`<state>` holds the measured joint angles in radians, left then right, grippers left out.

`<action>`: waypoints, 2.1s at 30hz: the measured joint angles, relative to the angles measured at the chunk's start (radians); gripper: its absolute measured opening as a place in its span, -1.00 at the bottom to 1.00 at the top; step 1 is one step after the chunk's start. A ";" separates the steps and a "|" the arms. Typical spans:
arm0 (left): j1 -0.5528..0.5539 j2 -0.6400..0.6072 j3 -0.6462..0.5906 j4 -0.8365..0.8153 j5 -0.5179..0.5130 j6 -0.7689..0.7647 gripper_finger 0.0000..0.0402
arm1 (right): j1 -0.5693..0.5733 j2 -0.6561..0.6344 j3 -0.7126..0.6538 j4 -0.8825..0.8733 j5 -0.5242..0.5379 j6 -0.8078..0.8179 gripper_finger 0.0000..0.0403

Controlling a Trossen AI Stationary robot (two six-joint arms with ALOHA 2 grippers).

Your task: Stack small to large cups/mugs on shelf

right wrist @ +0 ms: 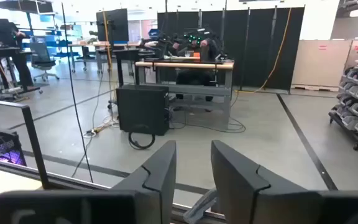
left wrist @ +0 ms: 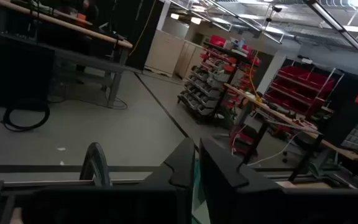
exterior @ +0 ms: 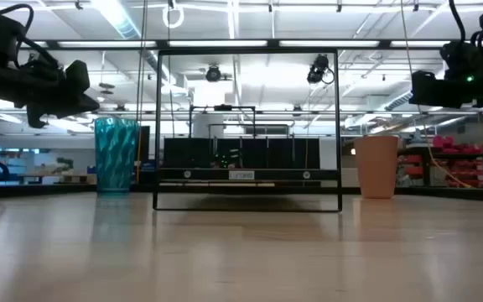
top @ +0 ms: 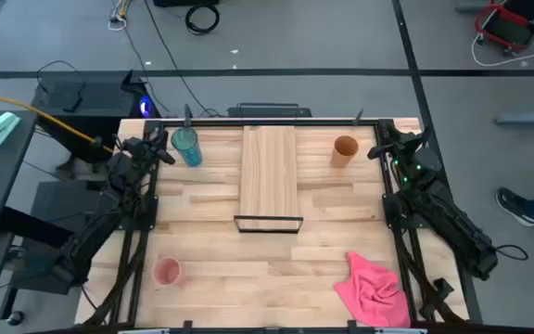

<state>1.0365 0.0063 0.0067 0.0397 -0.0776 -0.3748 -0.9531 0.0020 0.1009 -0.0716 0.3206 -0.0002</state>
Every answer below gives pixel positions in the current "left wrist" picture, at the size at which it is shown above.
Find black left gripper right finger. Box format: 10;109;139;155
199;138;282;224

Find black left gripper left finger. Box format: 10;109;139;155
144;138;196;224

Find teal translucent plastic cup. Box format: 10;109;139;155
192;158;211;224

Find shelf rack with grey and red bins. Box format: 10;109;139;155
177;34;261;125

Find red and black dolly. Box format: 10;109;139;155
228;124;260;157

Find long wooden workbench with black legs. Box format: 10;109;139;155
224;82;358;189

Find beige storage cabinets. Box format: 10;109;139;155
144;29;205;79

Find rack of large red bins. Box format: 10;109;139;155
262;64;336;121

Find tall black cabinet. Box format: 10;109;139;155
125;0;165;71

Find wooden-top workbench with grey legs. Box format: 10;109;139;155
0;0;134;110

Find long ceiling light strip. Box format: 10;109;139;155
302;0;358;67

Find large black box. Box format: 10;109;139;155
0;30;56;107

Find white cable on floor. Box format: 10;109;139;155
231;123;301;166

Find hanging yellow cable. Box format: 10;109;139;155
248;51;263;104

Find coiled black cable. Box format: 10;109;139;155
1;101;51;133

